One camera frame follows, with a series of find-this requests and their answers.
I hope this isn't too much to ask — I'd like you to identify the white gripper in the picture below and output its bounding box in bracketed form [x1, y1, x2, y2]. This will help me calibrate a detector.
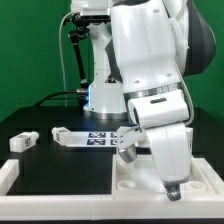
[117, 122, 192, 201]

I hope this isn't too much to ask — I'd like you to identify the white square tabletop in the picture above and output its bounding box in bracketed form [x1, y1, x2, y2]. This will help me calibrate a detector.
[112, 155, 224, 196]

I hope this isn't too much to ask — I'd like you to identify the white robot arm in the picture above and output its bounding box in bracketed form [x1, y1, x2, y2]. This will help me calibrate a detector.
[71, 0, 216, 201]

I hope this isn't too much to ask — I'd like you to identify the white sheet with fiducial tags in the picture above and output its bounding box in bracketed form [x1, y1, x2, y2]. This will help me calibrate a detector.
[66, 131, 117, 147]

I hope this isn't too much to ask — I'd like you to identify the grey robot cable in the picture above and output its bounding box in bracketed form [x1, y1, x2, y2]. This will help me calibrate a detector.
[168, 16, 195, 127]

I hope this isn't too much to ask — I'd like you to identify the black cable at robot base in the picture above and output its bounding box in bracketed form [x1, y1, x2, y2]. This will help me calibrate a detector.
[33, 88, 90, 108]

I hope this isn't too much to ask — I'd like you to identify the grey camera cable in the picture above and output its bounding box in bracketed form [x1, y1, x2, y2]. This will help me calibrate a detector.
[58, 13, 74, 107]

